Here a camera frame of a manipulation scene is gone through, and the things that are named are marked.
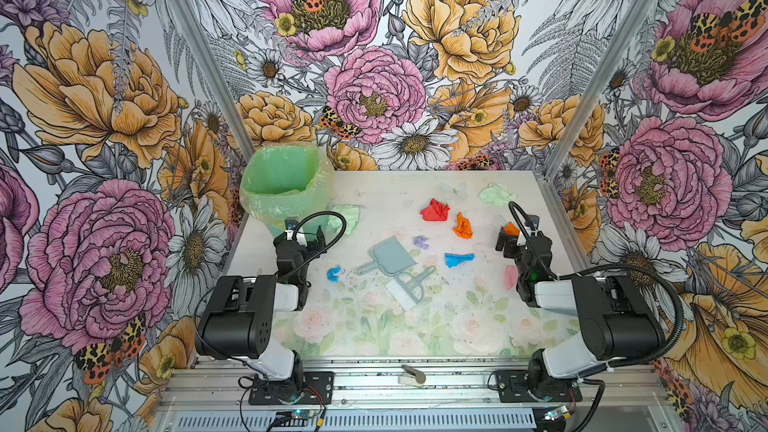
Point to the beige clip on rail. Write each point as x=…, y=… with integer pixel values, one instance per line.
x=411, y=376

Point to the light green paper scrap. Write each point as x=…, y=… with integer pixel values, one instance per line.
x=351, y=214
x=497, y=195

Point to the small blue paper scrap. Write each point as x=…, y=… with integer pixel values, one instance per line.
x=333, y=274

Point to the grey-blue dustpan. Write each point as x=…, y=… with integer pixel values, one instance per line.
x=389, y=257

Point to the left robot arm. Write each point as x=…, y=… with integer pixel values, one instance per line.
x=237, y=321

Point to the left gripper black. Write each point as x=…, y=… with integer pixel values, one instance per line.
x=297, y=243

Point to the light green paper scrap left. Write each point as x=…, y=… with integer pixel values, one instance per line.
x=351, y=214

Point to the pink paper scrap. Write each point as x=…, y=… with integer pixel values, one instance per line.
x=510, y=277

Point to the grey-blue hand brush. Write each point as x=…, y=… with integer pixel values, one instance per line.
x=407, y=289

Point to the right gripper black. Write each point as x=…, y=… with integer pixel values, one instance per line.
x=513, y=243

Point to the orange paper scrap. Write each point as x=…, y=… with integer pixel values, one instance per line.
x=511, y=229
x=463, y=228

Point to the red paper scrap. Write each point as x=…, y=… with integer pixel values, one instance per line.
x=436, y=211

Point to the light green paper scrap right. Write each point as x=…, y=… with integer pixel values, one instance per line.
x=497, y=195

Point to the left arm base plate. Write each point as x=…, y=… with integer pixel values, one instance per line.
x=312, y=388

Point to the aluminium rail frame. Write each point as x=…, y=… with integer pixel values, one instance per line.
x=212, y=396

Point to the orange paper scrap right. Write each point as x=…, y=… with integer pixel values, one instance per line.
x=511, y=229

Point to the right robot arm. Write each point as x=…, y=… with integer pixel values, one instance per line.
x=614, y=320

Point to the green bin with bag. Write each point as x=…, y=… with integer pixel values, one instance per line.
x=286, y=182

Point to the purple paper scrap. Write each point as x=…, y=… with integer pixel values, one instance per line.
x=421, y=242

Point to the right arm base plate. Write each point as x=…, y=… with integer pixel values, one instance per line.
x=517, y=386

